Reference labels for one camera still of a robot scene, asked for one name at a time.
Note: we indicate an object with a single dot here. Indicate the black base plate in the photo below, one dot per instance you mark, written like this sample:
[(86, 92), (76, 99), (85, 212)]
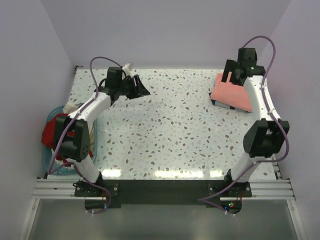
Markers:
[(116, 193)]

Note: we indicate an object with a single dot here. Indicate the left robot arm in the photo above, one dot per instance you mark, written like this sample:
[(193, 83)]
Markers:
[(72, 132)]

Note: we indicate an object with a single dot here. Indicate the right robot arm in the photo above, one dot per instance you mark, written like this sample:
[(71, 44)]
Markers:
[(269, 132)]

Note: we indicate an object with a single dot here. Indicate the folded blue printed t-shirt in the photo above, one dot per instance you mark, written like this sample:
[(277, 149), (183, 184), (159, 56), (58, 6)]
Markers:
[(223, 105)]

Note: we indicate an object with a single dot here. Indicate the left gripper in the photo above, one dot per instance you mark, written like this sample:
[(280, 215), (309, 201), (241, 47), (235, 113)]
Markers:
[(138, 91)]

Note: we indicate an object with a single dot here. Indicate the salmon pink t-shirt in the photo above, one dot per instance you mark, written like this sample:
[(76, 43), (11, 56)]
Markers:
[(230, 94)]

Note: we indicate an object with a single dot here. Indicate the red t-shirt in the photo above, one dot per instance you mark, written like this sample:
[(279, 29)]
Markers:
[(47, 138)]

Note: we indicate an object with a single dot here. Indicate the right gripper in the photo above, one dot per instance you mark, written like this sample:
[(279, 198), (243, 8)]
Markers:
[(230, 66)]

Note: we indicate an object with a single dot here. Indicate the aluminium frame rail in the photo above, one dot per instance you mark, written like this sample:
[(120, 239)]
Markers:
[(63, 189)]

